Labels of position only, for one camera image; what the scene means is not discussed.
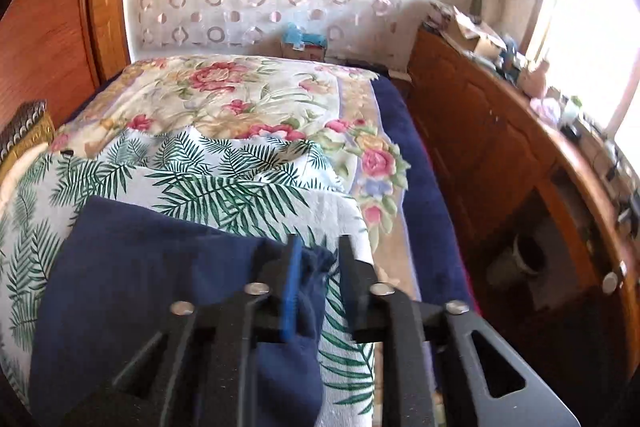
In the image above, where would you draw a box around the pink bottle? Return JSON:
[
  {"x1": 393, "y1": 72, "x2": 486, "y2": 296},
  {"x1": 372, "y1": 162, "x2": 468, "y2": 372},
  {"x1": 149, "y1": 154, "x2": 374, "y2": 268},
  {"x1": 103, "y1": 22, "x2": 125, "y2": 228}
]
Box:
[{"x1": 518, "y1": 60, "x2": 550, "y2": 98}]

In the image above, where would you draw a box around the box with blue bag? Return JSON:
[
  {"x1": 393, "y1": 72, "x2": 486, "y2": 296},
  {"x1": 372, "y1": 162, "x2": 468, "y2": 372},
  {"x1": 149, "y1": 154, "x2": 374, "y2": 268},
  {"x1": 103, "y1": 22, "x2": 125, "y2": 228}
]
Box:
[{"x1": 281, "y1": 23, "x2": 328, "y2": 62}]

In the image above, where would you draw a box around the open cardboard box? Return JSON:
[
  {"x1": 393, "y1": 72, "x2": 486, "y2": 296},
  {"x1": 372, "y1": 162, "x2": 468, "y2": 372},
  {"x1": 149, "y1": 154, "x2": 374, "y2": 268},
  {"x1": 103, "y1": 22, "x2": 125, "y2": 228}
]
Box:
[{"x1": 442, "y1": 8, "x2": 506, "y2": 61}]

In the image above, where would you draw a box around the navy blue printed t-shirt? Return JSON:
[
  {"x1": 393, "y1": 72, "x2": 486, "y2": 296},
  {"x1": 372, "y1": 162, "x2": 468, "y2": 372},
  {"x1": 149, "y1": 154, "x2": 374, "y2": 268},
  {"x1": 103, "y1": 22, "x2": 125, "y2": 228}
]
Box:
[{"x1": 28, "y1": 196, "x2": 334, "y2": 426}]

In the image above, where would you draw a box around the floral quilt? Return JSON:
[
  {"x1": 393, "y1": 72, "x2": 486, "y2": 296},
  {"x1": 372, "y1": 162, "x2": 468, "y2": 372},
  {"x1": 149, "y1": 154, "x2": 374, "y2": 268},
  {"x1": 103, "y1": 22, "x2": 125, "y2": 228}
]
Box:
[{"x1": 53, "y1": 55, "x2": 428, "y2": 296}]

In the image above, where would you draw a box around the long wooden sideboard cabinet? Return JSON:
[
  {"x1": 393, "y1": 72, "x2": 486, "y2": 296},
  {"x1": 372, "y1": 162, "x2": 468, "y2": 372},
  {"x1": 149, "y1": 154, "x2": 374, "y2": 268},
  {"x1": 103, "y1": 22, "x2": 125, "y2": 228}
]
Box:
[{"x1": 408, "y1": 28, "x2": 639, "y2": 425}]

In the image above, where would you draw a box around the window with wooden frame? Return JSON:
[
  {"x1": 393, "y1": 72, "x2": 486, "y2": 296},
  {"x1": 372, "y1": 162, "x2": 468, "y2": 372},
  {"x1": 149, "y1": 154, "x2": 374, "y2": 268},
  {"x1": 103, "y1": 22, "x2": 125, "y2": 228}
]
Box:
[{"x1": 525, "y1": 0, "x2": 639, "y2": 167}]

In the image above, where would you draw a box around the palm-leaf print bedsheet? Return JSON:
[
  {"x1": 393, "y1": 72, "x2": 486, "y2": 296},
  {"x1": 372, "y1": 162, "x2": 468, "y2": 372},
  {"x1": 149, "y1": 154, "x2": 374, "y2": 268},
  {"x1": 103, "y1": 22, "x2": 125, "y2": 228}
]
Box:
[{"x1": 1, "y1": 128, "x2": 375, "y2": 426}]

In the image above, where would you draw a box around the navy blue blanket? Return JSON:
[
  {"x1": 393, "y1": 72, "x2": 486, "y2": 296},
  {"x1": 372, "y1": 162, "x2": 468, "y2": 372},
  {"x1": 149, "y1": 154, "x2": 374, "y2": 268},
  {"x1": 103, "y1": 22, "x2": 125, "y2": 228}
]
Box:
[{"x1": 372, "y1": 76, "x2": 475, "y2": 308}]

